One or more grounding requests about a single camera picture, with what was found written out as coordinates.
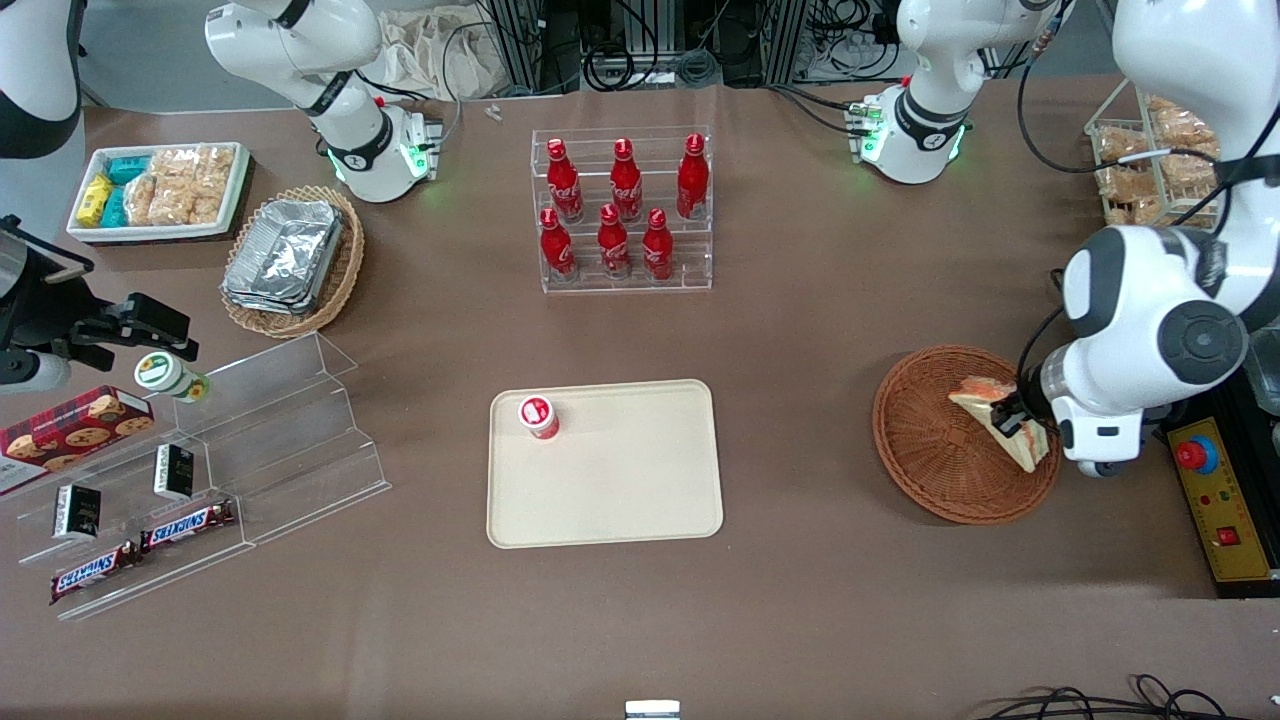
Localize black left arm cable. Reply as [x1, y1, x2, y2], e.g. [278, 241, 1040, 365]
[1015, 22, 1253, 403]

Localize beige plastic tray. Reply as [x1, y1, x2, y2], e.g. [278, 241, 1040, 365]
[486, 379, 725, 550]

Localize red yogurt cup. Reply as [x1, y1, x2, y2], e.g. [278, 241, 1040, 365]
[516, 395, 561, 442]

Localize brown wicker basket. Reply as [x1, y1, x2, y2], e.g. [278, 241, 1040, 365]
[872, 345, 1063, 527]

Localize clear rice cracker bag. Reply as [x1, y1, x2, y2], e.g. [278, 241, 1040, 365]
[124, 175, 161, 227]
[190, 170, 229, 225]
[150, 146, 237, 183]
[150, 176, 196, 227]

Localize red tartan cookie box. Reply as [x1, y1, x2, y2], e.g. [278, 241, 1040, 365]
[0, 385, 157, 497]

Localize aluminium frame post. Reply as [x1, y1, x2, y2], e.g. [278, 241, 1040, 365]
[768, 0, 813, 87]
[488, 0, 547, 97]

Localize green sunflower yogurt cup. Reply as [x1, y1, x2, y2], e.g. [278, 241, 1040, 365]
[134, 351, 212, 405]

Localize clear acrylic step display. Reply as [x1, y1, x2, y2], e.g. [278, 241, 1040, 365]
[170, 331, 394, 549]
[0, 415, 253, 623]

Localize red cola bottle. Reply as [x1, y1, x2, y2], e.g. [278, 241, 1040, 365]
[597, 203, 634, 282]
[545, 138, 585, 224]
[641, 207, 675, 283]
[676, 133, 711, 222]
[539, 207, 580, 282]
[609, 138, 645, 224]

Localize red emergency stop button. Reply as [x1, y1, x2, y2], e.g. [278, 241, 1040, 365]
[1175, 437, 1222, 477]

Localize black controller box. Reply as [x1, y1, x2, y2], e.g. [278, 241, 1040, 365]
[1160, 385, 1280, 602]

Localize beige cloth bag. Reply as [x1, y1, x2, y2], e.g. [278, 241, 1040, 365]
[378, 5, 507, 102]

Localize small black box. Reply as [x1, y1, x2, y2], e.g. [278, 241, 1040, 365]
[51, 484, 102, 542]
[152, 444, 197, 502]

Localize light wicker basket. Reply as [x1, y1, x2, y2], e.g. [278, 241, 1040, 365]
[219, 185, 367, 340]

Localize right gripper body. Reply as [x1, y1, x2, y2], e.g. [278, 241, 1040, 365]
[0, 215, 94, 351]

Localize black cable bundle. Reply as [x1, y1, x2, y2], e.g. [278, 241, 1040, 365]
[540, 0, 901, 93]

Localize yellow control panel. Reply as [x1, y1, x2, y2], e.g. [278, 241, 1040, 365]
[1165, 416, 1278, 585]

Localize clear acrylic bottle rack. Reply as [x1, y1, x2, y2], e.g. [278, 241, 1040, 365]
[529, 125, 715, 295]

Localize Snickers bar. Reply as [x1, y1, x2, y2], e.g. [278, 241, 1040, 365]
[49, 540, 143, 605]
[139, 498, 239, 554]

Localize white wire rack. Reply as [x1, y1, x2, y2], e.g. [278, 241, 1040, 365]
[1084, 78, 1237, 233]

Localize yellow snack pack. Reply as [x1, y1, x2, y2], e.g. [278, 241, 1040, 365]
[77, 174, 114, 227]

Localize triangular sandwich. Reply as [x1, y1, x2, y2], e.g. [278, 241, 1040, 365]
[947, 376, 1052, 474]

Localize aluminium foil tray stack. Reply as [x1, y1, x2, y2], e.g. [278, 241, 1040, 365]
[221, 198, 347, 317]

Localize white plastic snack tray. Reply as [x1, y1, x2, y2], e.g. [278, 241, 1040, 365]
[66, 142, 252, 246]

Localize black floor cables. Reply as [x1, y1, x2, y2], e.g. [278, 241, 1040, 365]
[965, 673, 1280, 720]

